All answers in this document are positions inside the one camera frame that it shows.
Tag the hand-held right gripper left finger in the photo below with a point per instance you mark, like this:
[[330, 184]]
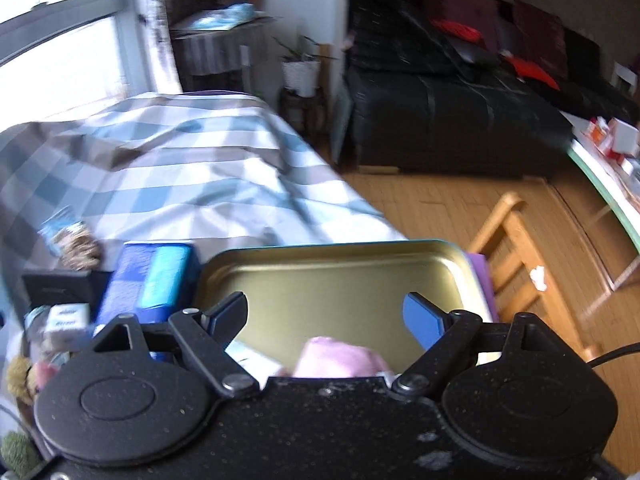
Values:
[[230, 312]]

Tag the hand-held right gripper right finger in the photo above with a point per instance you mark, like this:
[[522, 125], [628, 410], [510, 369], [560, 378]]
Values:
[[422, 322]]

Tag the pink cloth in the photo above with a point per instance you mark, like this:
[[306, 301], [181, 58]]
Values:
[[340, 357]]

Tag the gold metal tray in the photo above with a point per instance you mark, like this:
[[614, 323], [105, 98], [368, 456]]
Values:
[[325, 290]]

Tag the white tissue pack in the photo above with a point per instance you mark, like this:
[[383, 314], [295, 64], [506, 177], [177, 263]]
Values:
[[65, 317]]

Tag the dried petal sachet bag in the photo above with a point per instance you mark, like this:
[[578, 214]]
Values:
[[75, 247]]

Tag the yellow fluffy scrunchie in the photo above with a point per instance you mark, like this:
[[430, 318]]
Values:
[[20, 375]]

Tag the purple seat cushion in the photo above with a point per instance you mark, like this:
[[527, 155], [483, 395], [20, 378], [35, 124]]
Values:
[[482, 280]]

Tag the blue tissue package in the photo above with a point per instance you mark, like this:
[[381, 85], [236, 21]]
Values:
[[145, 280]]

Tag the wooden chair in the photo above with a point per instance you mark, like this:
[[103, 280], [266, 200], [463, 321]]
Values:
[[505, 240]]

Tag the blue brown checked blanket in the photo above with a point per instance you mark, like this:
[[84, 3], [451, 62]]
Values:
[[175, 160]]

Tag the black box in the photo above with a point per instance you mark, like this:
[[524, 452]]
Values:
[[55, 287]]

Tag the leaning dark panel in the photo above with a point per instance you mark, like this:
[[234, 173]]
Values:
[[342, 130]]

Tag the black leather sofa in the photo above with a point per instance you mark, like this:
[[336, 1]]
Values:
[[450, 110]]

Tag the dark wooden plant stand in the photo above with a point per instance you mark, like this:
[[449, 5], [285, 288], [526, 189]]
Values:
[[302, 110]]

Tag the glass coffee table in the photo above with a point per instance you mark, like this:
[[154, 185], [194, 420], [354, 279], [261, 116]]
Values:
[[600, 175]]

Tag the potted plant in white pot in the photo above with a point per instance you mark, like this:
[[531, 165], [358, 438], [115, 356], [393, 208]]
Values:
[[300, 75]]

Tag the patterned curtain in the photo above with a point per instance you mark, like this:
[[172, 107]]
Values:
[[165, 60]]

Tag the side table with striped cloth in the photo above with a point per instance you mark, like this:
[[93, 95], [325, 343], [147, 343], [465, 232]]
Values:
[[215, 50]]

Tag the white cardboard box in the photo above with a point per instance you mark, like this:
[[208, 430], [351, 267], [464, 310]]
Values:
[[625, 137]]

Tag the red cushion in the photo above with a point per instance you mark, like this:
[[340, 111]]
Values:
[[457, 30], [532, 70]]

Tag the blue packet on side table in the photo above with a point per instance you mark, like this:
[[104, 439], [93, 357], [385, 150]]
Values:
[[225, 16]]

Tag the maroon pillow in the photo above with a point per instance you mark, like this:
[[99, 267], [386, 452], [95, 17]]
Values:
[[460, 2], [540, 35]]

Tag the small white frame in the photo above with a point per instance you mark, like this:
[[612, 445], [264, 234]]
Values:
[[625, 76]]

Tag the window frame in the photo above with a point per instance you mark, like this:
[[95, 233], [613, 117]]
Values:
[[60, 10]]

